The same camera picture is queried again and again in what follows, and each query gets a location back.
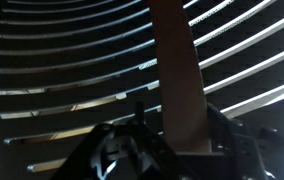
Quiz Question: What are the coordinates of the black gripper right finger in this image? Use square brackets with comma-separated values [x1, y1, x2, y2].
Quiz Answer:
[207, 103, 277, 180]

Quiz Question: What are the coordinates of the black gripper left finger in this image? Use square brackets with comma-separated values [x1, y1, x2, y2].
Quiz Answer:
[51, 100, 196, 180]

